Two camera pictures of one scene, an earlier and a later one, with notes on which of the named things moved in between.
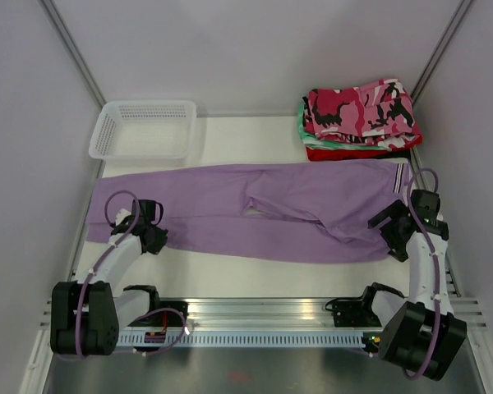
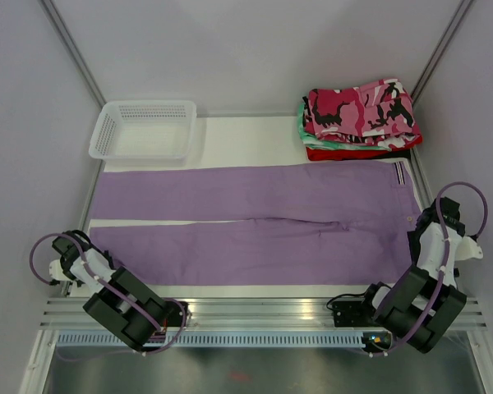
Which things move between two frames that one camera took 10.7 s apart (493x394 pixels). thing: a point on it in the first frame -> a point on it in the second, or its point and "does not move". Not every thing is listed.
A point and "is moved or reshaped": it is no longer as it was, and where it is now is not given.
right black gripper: [395, 212] -> [414, 250]
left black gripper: [160, 241] -> [110, 260]
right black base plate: [355, 313] does not move
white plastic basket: [145, 130] does not move
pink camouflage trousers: [380, 113] does not move
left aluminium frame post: [52, 12] does not move
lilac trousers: [316, 212] is moved or reshaped
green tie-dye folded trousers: [311, 142] does not move
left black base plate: [168, 318] does not move
